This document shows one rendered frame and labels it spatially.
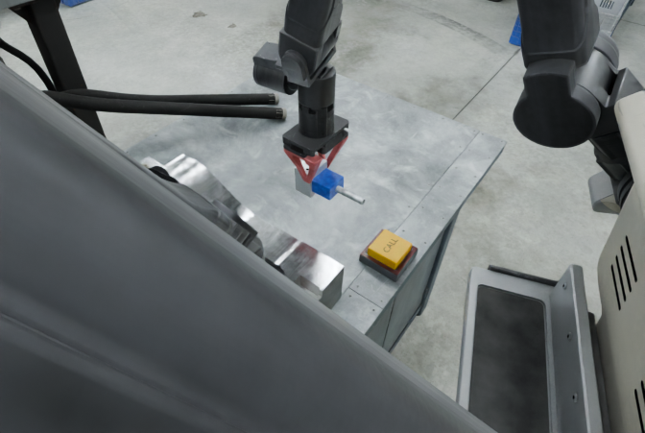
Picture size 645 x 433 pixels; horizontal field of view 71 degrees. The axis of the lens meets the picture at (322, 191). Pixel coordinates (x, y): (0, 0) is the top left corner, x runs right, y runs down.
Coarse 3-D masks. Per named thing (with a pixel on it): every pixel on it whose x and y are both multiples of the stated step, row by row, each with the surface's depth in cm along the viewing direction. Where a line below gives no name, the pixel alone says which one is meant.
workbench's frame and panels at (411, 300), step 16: (448, 224) 96; (448, 240) 140; (432, 256) 135; (416, 272) 124; (432, 272) 147; (400, 288) 83; (416, 288) 136; (432, 288) 158; (400, 304) 127; (416, 304) 152; (384, 320) 117; (400, 320) 139; (368, 336) 109; (384, 336) 128; (400, 336) 152
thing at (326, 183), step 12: (324, 168) 81; (300, 180) 80; (312, 180) 79; (324, 180) 78; (336, 180) 78; (300, 192) 82; (312, 192) 81; (324, 192) 78; (336, 192) 79; (348, 192) 77
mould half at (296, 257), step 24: (168, 168) 81; (192, 168) 81; (216, 192) 81; (240, 216) 80; (264, 240) 76; (288, 240) 76; (288, 264) 72; (312, 264) 72; (336, 264) 72; (336, 288) 74
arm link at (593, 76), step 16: (592, 64) 43; (608, 64) 44; (576, 80) 42; (592, 80) 43; (608, 80) 44; (624, 80) 44; (608, 96) 43; (624, 96) 43; (608, 112) 43; (608, 128) 44
